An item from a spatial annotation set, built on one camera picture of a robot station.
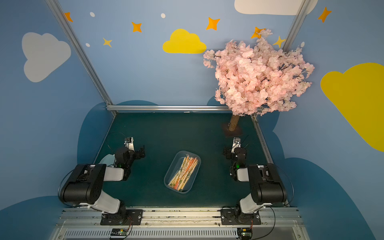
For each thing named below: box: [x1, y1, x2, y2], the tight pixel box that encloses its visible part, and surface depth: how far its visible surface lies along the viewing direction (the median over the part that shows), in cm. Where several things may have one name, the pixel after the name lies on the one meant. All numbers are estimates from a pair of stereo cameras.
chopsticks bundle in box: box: [168, 154, 198, 192], surface depth 89 cm
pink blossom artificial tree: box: [203, 29, 315, 132], surface depth 71 cm
